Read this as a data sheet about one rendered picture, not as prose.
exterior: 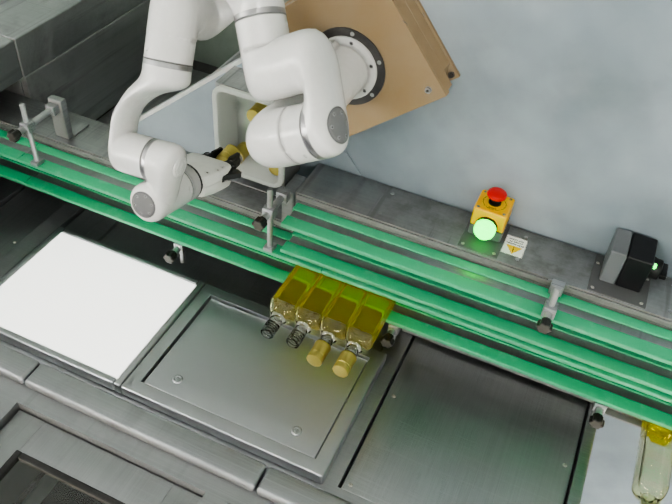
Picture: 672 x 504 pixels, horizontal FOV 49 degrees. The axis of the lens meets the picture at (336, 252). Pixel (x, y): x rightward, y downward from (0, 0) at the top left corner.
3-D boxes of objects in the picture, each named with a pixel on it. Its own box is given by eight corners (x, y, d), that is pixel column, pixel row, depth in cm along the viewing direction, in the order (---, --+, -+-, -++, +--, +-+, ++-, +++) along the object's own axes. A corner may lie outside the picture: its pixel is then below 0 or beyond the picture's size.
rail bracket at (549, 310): (546, 284, 146) (531, 330, 136) (556, 258, 141) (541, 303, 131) (566, 291, 145) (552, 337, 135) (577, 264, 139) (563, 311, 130)
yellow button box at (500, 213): (476, 212, 158) (466, 232, 153) (483, 185, 152) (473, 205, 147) (508, 222, 156) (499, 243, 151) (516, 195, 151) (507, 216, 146)
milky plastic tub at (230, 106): (234, 149, 176) (215, 168, 170) (231, 66, 160) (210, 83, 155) (299, 171, 171) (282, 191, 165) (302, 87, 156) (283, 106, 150)
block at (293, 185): (292, 204, 170) (278, 221, 166) (293, 171, 164) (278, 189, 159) (306, 209, 169) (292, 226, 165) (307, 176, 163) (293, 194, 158)
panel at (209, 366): (62, 234, 188) (-38, 323, 165) (60, 225, 186) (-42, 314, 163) (385, 361, 165) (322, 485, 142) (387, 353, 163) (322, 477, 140)
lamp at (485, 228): (473, 230, 151) (469, 239, 149) (478, 213, 148) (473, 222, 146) (494, 237, 150) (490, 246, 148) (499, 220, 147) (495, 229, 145)
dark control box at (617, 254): (604, 254, 150) (598, 280, 145) (617, 225, 145) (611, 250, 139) (645, 267, 148) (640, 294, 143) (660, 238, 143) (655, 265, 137)
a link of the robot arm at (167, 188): (123, 140, 127) (170, 153, 124) (159, 125, 135) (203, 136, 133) (126, 219, 134) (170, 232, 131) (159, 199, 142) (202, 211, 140)
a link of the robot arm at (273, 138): (274, 87, 129) (227, 133, 118) (335, 71, 121) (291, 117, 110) (297, 135, 133) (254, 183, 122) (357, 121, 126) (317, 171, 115)
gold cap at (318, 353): (314, 348, 150) (305, 363, 147) (315, 337, 147) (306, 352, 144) (330, 354, 149) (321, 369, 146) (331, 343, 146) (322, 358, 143)
